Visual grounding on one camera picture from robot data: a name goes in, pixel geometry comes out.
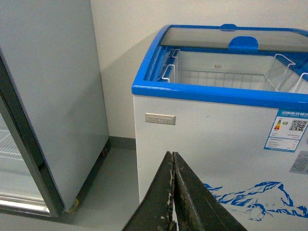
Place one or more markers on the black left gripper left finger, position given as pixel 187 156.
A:
pixel 155 212

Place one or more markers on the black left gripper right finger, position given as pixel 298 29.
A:
pixel 196 208

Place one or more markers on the sliding glass freezer lid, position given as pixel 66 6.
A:
pixel 239 43

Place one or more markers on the upright glass door fridge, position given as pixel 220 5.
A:
pixel 53 124

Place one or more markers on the silver brand badge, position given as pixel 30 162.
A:
pixel 160 119

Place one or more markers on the white chest freezer blue rim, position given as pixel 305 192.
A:
pixel 221 133

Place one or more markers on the energy label sticker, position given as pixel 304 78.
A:
pixel 287 130

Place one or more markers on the rear sliding glass lid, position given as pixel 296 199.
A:
pixel 233 27

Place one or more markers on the white wire freezer basket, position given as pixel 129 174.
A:
pixel 239 71

